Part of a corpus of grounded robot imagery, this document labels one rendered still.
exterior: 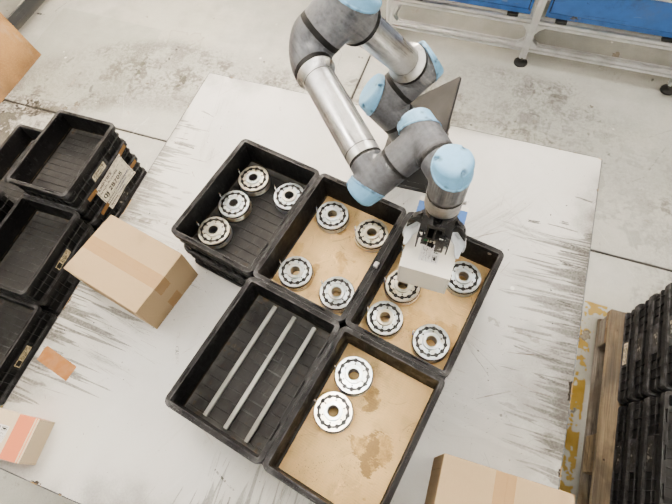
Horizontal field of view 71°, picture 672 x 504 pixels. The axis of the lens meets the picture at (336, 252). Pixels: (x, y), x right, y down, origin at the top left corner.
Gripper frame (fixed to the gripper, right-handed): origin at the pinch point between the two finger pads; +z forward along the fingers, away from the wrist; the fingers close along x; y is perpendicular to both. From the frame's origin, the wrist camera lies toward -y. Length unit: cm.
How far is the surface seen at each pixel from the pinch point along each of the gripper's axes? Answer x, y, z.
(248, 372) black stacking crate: -39, 40, 28
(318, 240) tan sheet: -34.3, -4.5, 27.8
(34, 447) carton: -91, 78, 36
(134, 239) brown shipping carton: -89, 14, 25
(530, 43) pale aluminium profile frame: 21, -193, 96
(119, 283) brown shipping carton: -86, 29, 25
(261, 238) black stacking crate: -52, 0, 28
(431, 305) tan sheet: 4.3, 5.6, 27.8
